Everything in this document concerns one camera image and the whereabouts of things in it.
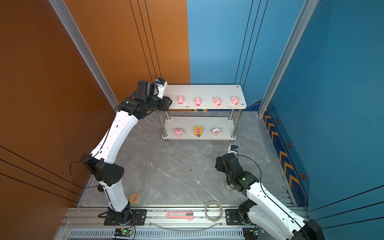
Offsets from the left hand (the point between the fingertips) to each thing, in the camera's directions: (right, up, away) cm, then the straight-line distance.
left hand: (168, 98), depth 78 cm
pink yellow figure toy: (+16, -18, +19) cm, 30 cm away
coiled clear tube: (+24, -54, -1) cm, 59 cm away
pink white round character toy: (+27, -18, +16) cm, 36 cm away
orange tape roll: (-18, -53, +1) cm, 56 cm away
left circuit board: (-20, -65, -7) cm, 69 cm away
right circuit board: (+41, -65, -8) cm, 78 cm away
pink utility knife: (+10, -59, -4) cm, 60 cm away
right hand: (+27, -34, +5) cm, 43 cm away
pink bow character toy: (+3, -19, +16) cm, 25 cm away
